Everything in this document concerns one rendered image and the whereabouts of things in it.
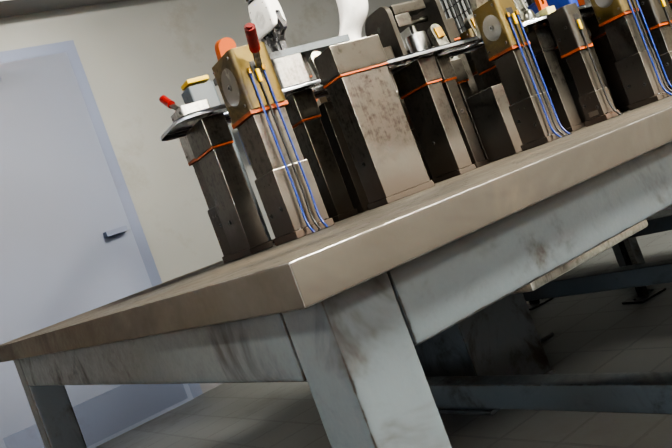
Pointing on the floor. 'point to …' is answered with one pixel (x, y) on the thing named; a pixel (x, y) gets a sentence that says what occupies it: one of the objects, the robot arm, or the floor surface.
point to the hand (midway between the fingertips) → (280, 50)
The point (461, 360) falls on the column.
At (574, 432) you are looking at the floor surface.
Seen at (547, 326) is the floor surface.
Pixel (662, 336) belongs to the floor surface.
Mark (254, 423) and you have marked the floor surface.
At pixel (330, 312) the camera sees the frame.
